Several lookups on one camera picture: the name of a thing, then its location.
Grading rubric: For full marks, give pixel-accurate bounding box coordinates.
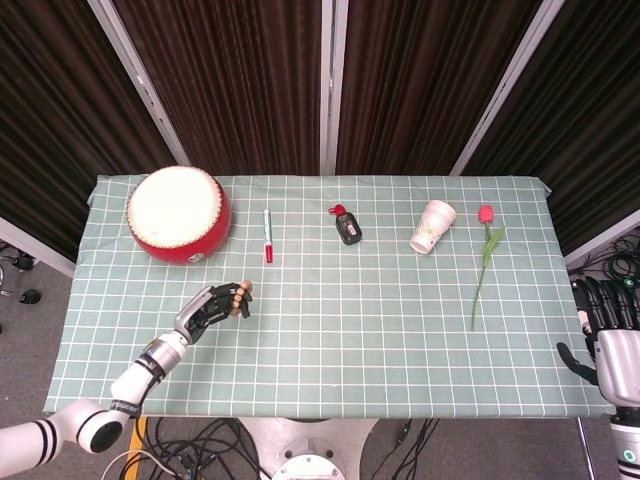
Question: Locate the white floor cable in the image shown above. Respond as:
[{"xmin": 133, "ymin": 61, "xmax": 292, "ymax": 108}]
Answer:
[{"xmin": 102, "ymin": 448, "xmax": 182, "ymax": 480}]

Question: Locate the white marker with red cap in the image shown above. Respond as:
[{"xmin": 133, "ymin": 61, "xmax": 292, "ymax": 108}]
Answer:
[{"xmin": 262, "ymin": 208, "xmax": 275, "ymax": 265}]

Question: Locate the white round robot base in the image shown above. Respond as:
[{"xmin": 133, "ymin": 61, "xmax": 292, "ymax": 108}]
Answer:
[{"xmin": 238, "ymin": 417, "xmax": 379, "ymax": 480}]

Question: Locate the grey metal table leg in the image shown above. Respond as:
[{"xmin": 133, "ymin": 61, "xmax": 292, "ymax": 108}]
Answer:
[{"xmin": 576, "ymin": 417, "xmax": 598, "ymax": 480}]

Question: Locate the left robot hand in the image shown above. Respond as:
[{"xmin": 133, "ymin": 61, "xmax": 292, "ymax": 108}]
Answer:
[{"xmin": 173, "ymin": 282, "xmax": 255, "ymax": 347}]

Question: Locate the black floor cable bundle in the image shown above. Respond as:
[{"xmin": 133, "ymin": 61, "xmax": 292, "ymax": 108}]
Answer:
[
  {"xmin": 359, "ymin": 418, "xmax": 442, "ymax": 480},
  {"xmin": 142, "ymin": 417, "xmax": 264, "ymax": 480},
  {"xmin": 569, "ymin": 232, "xmax": 640, "ymax": 281}
]

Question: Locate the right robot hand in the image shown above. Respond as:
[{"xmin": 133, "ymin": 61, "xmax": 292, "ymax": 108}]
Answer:
[{"xmin": 556, "ymin": 275, "xmax": 640, "ymax": 407}]

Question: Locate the red drum with white skin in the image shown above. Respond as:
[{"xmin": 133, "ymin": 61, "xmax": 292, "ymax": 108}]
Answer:
[{"xmin": 125, "ymin": 166, "xmax": 233, "ymax": 265}]

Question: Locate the wooden bead bracelet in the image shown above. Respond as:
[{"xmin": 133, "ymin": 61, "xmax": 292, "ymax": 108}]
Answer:
[{"xmin": 229, "ymin": 279, "xmax": 255, "ymax": 318}]

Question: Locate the black ink bottle red cap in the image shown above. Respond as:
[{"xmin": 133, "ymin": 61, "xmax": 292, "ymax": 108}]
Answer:
[{"xmin": 327, "ymin": 203, "xmax": 363, "ymax": 246}]

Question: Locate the black power strip with lights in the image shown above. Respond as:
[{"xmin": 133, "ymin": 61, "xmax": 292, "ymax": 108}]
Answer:
[{"xmin": 569, "ymin": 274, "xmax": 640, "ymax": 301}]

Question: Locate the grey screen bottom rail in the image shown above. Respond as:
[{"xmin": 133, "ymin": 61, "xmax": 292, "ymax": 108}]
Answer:
[
  {"xmin": 0, "ymin": 215, "xmax": 77, "ymax": 279},
  {"xmin": 563, "ymin": 208, "xmax": 640, "ymax": 269}
]

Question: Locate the dark brown ribbed screen panel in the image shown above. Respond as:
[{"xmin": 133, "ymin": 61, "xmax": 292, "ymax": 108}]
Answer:
[
  {"xmin": 0, "ymin": 0, "xmax": 177, "ymax": 262},
  {"xmin": 463, "ymin": 0, "xmax": 640, "ymax": 255},
  {"xmin": 335, "ymin": 0, "xmax": 544, "ymax": 176},
  {"xmin": 112, "ymin": 0, "xmax": 324, "ymax": 176}
]

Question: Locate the yellow floor tape strip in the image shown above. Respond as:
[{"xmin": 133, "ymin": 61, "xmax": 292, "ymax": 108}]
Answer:
[{"xmin": 128, "ymin": 416, "xmax": 149, "ymax": 454}]

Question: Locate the green checked tablecloth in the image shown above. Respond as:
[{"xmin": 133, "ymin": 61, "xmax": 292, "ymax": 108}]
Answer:
[{"xmin": 42, "ymin": 173, "xmax": 616, "ymax": 420}]

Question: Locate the white paper cup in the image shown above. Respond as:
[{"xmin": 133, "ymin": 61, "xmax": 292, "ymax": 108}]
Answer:
[{"xmin": 408, "ymin": 199, "xmax": 458, "ymax": 255}]

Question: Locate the red artificial tulip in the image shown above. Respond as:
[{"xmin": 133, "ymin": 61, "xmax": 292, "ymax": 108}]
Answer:
[{"xmin": 470, "ymin": 204, "xmax": 506, "ymax": 332}]

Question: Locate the grey screen frame post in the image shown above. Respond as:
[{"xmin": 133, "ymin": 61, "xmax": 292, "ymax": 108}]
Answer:
[
  {"xmin": 87, "ymin": 0, "xmax": 192, "ymax": 171},
  {"xmin": 319, "ymin": 0, "xmax": 349, "ymax": 176},
  {"xmin": 448, "ymin": 0, "xmax": 566, "ymax": 176}
]

